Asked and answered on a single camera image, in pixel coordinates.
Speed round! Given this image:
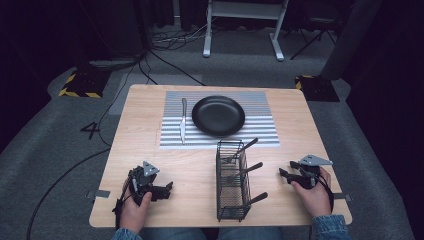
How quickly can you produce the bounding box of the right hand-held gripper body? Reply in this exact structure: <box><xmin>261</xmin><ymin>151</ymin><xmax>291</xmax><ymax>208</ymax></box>
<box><xmin>292</xmin><ymin>153</ymin><xmax>334</xmax><ymax>191</ymax></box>

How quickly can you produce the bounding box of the white metal desk frame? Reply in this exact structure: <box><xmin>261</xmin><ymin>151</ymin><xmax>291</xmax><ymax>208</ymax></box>
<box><xmin>202</xmin><ymin>0</ymin><xmax>290</xmax><ymax>63</ymax></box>

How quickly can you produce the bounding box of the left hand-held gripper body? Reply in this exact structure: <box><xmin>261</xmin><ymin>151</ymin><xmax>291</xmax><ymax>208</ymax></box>
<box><xmin>127</xmin><ymin>160</ymin><xmax>161</xmax><ymax>206</ymax></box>

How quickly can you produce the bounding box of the grey tape strip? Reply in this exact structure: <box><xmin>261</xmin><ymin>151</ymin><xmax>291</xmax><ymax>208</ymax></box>
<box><xmin>332</xmin><ymin>192</ymin><xmax>353</xmax><ymax>202</ymax></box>
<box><xmin>86</xmin><ymin>188</ymin><xmax>112</xmax><ymax>200</ymax></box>

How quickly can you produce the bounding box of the dark-handled utensil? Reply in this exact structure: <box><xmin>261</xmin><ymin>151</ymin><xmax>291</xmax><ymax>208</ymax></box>
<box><xmin>227</xmin><ymin>161</ymin><xmax>265</xmax><ymax>183</ymax></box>
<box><xmin>244</xmin><ymin>191</ymin><xmax>269</xmax><ymax>207</ymax></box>

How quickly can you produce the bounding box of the black yellow striped stand base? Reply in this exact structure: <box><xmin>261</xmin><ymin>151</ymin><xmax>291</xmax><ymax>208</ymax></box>
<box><xmin>294</xmin><ymin>74</ymin><xmax>342</xmax><ymax>103</ymax></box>
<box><xmin>57</xmin><ymin>67</ymin><xmax>113</xmax><ymax>100</ymax></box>

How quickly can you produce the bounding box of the silver table knife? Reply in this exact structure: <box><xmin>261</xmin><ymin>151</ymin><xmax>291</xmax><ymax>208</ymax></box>
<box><xmin>179</xmin><ymin>97</ymin><xmax>189</xmax><ymax>146</ymax></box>

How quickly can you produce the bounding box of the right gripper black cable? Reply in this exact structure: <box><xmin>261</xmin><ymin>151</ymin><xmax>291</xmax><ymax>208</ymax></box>
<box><xmin>315</xmin><ymin>172</ymin><xmax>336</xmax><ymax>215</ymax></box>

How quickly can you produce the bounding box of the grey striped placemat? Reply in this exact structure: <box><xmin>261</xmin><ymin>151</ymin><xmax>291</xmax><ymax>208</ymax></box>
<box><xmin>159</xmin><ymin>90</ymin><xmax>281</xmax><ymax>150</ymax></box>

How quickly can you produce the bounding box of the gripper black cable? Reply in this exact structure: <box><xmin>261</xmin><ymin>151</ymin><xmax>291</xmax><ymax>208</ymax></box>
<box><xmin>112</xmin><ymin>173</ymin><xmax>134</xmax><ymax>230</ymax></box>
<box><xmin>315</xmin><ymin>172</ymin><xmax>336</xmax><ymax>215</ymax></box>

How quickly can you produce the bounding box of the tangle of floor cables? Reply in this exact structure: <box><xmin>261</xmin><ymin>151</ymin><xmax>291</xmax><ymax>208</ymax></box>
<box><xmin>150</xmin><ymin>18</ymin><xmax>209</xmax><ymax>53</ymax></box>

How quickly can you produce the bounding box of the person's left hand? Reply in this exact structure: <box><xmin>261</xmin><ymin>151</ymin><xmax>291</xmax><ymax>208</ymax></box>
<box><xmin>119</xmin><ymin>191</ymin><xmax>153</xmax><ymax>234</ymax></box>

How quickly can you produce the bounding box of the dark slanted pillar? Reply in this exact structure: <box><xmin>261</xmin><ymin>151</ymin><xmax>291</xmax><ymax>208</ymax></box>
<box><xmin>320</xmin><ymin>0</ymin><xmax>384</xmax><ymax>82</ymax></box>

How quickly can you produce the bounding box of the black round plate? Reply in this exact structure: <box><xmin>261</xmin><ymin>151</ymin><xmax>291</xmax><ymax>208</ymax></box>
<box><xmin>191</xmin><ymin>95</ymin><xmax>247</xmax><ymax>138</ymax></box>

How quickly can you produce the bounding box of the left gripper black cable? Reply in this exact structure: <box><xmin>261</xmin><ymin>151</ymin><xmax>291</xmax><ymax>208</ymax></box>
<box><xmin>112</xmin><ymin>173</ymin><xmax>134</xmax><ymax>230</ymax></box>

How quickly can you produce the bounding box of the dark-handled fork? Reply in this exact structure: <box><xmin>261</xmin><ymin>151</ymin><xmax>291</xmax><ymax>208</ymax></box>
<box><xmin>222</xmin><ymin>137</ymin><xmax>260</xmax><ymax>165</ymax></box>

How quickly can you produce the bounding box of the thick black floor cable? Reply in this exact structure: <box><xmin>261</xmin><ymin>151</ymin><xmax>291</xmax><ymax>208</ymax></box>
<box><xmin>25</xmin><ymin>147</ymin><xmax>112</xmax><ymax>240</ymax></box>

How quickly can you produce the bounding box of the black tripod stand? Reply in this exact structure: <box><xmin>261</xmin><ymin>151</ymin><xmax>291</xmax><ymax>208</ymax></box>
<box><xmin>289</xmin><ymin>14</ymin><xmax>338</xmax><ymax>62</ymax></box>

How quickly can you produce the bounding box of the thin black floor cable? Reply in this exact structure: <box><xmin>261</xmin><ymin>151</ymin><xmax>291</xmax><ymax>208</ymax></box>
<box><xmin>138</xmin><ymin>49</ymin><xmax>208</xmax><ymax>88</ymax></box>
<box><xmin>97</xmin><ymin>49</ymin><xmax>149</xmax><ymax>148</ymax></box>

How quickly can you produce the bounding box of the black wire mesh cutlery basket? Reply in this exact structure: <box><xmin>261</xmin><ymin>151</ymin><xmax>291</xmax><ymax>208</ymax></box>
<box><xmin>215</xmin><ymin>139</ymin><xmax>252</xmax><ymax>223</ymax></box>

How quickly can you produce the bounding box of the person's right hand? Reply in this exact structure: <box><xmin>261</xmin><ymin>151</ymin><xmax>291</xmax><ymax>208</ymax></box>
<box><xmin>291</xmin><ymin>166</ymin><xmax>333</xmax><ymax>220</ymax></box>

